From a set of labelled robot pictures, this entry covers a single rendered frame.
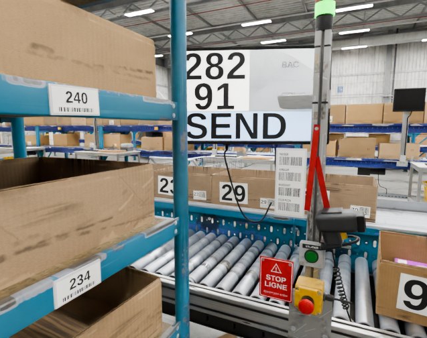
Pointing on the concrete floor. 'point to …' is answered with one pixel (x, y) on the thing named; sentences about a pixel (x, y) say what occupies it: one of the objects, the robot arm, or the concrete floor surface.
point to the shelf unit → (153, 104)
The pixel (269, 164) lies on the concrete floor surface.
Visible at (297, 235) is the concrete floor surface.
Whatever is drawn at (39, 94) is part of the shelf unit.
